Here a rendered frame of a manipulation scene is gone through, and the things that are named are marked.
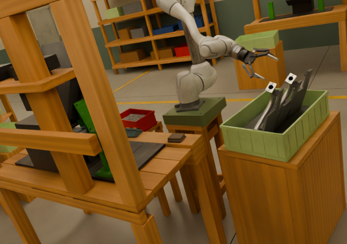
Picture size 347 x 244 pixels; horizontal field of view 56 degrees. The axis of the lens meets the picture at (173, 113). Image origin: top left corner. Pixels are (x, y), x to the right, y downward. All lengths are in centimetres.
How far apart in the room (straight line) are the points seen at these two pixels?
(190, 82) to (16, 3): 128
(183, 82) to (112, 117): 101
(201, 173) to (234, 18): 566
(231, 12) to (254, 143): 575
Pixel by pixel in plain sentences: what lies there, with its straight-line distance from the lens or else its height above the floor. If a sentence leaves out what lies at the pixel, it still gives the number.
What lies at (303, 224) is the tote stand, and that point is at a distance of 209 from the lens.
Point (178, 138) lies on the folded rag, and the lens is 203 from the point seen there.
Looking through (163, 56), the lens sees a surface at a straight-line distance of 792.
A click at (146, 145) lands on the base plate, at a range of 212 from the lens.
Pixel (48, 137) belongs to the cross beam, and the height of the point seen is 126.
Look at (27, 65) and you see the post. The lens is 168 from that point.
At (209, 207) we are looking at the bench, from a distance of 228.
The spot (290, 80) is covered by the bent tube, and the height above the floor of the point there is 113.
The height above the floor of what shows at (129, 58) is 37.
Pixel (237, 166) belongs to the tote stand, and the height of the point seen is 69.
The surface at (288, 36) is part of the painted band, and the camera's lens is 722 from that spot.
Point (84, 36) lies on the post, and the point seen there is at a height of 170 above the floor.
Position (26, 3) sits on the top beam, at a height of 188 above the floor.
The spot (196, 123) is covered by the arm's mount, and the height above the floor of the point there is 87.
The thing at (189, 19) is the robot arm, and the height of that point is 157.
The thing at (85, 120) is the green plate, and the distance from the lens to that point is 216.
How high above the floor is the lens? 180
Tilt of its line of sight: 21 degrees down
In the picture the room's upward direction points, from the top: 15 degrees counter-clockwise
